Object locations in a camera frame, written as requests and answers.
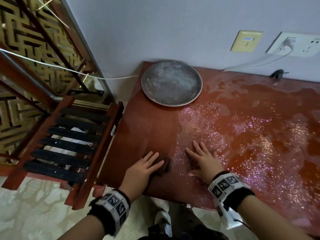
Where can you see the person's right hand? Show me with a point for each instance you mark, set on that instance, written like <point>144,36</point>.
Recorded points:
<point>207,164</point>

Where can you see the person's left hand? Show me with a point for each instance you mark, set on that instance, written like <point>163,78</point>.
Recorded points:
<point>140,174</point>

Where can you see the brown cleaning cloth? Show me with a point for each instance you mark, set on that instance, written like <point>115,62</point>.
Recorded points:
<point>164,168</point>

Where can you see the round grey metal tray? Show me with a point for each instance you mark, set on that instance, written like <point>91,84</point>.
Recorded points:
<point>171,83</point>

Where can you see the person's left forearm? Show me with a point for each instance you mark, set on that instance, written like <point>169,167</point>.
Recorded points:
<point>82,229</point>

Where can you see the person's right forearm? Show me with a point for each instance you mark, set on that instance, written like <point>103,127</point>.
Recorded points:
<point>270,222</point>

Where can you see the red wooden table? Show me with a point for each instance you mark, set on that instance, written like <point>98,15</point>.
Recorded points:
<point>150,132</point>

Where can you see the white shoe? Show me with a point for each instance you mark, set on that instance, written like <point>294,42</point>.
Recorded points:
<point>162,222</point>

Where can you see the white paper sheet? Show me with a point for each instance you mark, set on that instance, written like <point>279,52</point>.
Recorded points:
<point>72,141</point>

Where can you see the white bag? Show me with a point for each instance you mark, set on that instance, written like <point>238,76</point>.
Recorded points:
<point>96,84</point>

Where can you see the black power plug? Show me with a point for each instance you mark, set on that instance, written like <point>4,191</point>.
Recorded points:
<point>278,74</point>

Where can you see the white power plug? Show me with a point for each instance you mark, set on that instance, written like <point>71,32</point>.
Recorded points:
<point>288,42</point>

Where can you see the wooden folding luggage rack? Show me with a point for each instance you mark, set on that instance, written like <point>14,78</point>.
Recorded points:
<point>57,49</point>

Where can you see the gold lattice screen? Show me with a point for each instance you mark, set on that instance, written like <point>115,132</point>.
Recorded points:
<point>20,29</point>

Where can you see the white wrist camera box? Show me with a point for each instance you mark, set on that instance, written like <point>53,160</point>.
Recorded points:
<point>228,217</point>

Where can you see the beige wall plate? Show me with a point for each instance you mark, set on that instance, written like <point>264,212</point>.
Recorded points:
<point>246,41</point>

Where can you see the white wall power socket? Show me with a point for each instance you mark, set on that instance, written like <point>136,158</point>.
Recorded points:
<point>307,46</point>

